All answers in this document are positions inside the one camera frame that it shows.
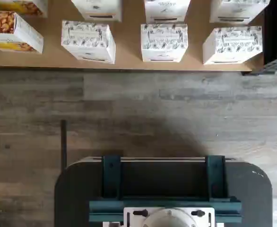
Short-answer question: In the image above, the wooden shelf board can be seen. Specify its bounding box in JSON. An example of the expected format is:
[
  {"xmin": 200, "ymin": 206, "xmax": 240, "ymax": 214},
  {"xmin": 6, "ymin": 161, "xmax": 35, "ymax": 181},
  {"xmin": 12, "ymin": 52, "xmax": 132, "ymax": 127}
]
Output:
[{"xmin": 0, "ymin": 0, "xmax": 264, "ymax": 71}]

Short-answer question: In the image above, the black floor rod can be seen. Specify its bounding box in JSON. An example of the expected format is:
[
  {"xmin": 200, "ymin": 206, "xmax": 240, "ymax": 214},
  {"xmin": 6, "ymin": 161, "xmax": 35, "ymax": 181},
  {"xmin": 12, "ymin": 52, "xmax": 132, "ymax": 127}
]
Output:
[{"xmin": 61, "ymin": 120, "xmax": 67, "ymax": 172}]

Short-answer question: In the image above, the white floral print box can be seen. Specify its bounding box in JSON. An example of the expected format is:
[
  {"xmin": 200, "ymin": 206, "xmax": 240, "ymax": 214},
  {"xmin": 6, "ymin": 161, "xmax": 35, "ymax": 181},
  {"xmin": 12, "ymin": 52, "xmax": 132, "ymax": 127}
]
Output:
[
  {"xmin": 145, "ymin": 0, "xmax": 190, "ymax": 24},
  {"xmin": 209, "ymin": 0, "xmax": 271, "ymax": 25},
  {"xmin": 71, "ymin": 0, "xmax": 122, "ymax": 22},
  {"xmin": 61, "ymin": 20, "xmax": 116, "ymax": 64},
  {"xmin": 140, "ymin": 23, "xmax": 188, "ymax": 62},
  {"xmin": 202, "ymin": 26, "xmax": 263, "ymax": 65}
]

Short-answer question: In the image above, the white mounting plate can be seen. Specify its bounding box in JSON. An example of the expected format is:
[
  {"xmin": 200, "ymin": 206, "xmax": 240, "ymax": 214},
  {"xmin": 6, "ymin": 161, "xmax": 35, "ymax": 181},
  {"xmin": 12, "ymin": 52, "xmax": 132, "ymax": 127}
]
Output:
[{"xmin": 102, "ymin": 207, "xmax": 225, "ymax": 227}]

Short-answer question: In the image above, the teal metal frame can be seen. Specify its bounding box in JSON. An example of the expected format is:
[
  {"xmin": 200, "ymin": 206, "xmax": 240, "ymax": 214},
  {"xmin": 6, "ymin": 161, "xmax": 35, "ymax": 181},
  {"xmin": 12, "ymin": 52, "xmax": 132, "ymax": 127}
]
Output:
[{"xmin": 89, "ymin": 155, "xmax": 242, "ymax": 224}]

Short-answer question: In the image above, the yellow granola box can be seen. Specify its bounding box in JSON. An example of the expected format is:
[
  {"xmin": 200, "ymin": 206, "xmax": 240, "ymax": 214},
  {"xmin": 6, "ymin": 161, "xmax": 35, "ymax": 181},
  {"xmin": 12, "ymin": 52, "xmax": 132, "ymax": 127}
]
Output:
[
  {"xmin": 0, "ymin": 0, "xmax": 49, "ymax": 17},
  {"xmin": 0, "ymin": 10, "xmax": 44, "ymax": 54}
]

